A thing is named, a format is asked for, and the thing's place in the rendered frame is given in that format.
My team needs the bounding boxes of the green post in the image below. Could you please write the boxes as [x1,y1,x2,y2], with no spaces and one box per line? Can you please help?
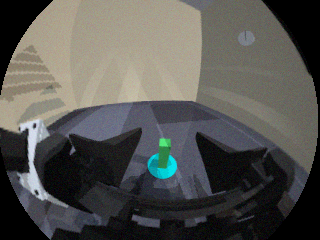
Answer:
[159,139,171,169]

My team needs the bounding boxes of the cyan circle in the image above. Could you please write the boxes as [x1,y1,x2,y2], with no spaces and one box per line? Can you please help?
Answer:
[148,153,177,179]

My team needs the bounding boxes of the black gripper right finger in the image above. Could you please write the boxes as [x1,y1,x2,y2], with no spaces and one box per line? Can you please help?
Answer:
[196,132,268,195]

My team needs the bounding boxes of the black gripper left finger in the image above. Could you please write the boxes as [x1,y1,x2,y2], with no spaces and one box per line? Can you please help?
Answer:
[68,128,141,188]

